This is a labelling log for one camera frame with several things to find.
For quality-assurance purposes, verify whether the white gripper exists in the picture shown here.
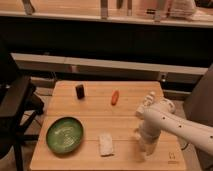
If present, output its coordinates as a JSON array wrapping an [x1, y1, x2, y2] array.
[[141, 137, 158, 156]]

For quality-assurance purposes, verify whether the white ceramic cup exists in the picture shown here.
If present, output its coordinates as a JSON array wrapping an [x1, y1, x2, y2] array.
[[134, 128, 148, 159]]

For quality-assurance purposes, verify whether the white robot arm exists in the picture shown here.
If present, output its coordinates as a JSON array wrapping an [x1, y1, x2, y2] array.
[[136, 99, 213, 155]]

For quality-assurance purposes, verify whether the green ceramic plate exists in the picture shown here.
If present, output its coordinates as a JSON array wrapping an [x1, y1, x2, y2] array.
[[46, 117, 84, 154]]

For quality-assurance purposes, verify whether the black eraser block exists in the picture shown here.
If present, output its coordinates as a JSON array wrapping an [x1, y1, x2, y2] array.
[[75, 84, 85, 99]]

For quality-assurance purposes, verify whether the white plastic bottle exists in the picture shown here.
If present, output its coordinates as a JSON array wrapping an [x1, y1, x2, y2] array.
[[136, 91, 156, 119]]

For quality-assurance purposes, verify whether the white rectangular sponge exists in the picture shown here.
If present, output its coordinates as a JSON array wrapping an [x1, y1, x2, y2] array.
[[99, 133, 114, 157]]

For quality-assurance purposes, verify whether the orange toy carrot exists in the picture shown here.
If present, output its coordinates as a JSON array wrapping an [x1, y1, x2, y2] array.
[[111, 90, 119, 105]]

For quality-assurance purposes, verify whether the black chair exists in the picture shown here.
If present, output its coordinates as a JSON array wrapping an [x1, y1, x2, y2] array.
[[0, 48, 44, 171]]

